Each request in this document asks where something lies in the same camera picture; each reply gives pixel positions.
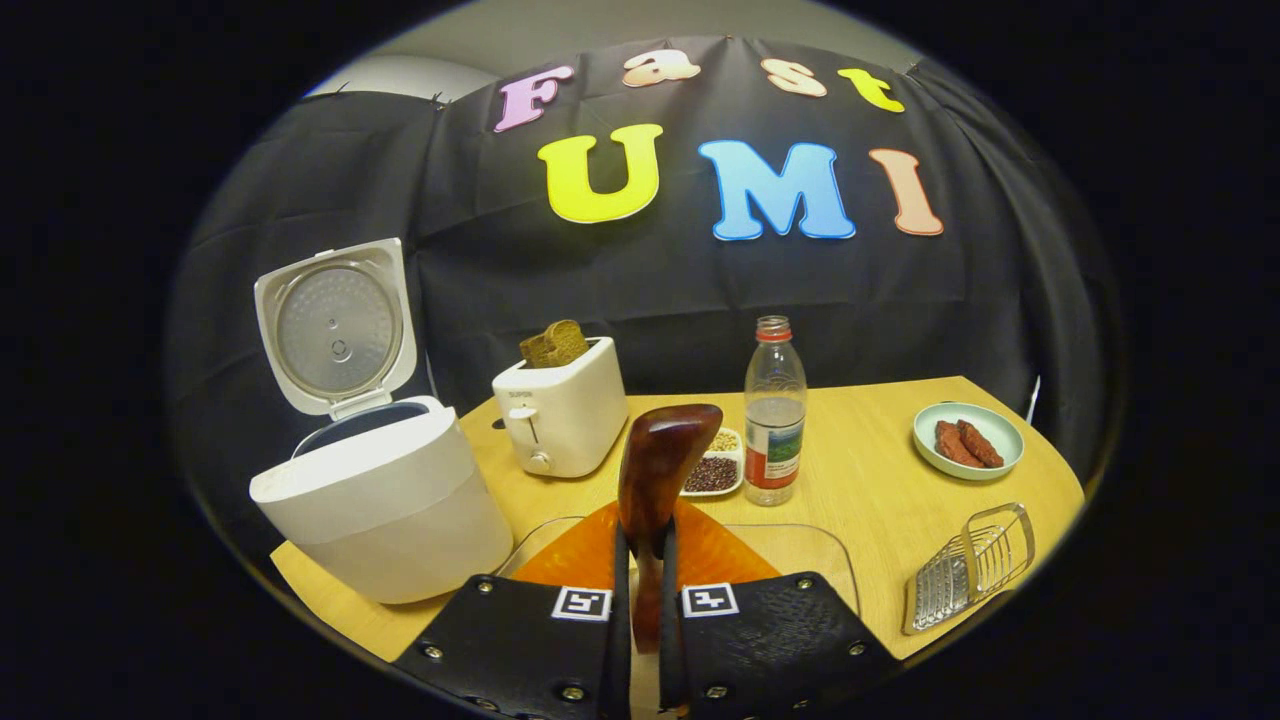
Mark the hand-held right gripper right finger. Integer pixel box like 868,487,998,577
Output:
655,500,901,720

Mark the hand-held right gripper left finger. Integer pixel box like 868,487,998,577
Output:
392,500,635,720

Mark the clear tray of rice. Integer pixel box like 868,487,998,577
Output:
497,515,863,621

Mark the white rice cooker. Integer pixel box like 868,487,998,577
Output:
248,237,514,606

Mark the wooden spoon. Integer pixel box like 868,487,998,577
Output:
617,403,724,656

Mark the white divided grain dish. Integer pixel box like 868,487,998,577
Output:
680,427,746,498

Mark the clear plastic water bottle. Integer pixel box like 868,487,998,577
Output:
742,315,809,508

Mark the white toaster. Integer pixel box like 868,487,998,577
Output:
491,337,630,479

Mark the red meat slice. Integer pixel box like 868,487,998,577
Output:
958,419,1005,469
934,420,986,469

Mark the brown bread slice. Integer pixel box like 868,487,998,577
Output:
519,319,591,369

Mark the pale green plate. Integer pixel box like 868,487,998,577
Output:
912,401,1026,482

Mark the black backdrop cloth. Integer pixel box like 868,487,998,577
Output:
165,35,1126,561

